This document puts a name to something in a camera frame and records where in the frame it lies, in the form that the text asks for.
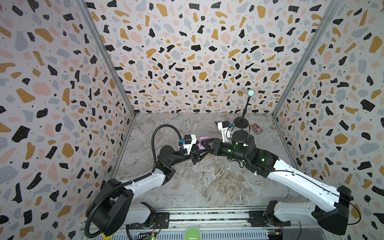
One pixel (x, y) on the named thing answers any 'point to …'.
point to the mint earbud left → (181, 171)
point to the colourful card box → (256, 128)
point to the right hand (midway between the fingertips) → (202, 142)
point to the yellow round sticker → (107, 238)
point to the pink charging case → (203, 138)
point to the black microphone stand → (242, 122)
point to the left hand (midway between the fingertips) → (211, 145)
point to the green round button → (192, 233)
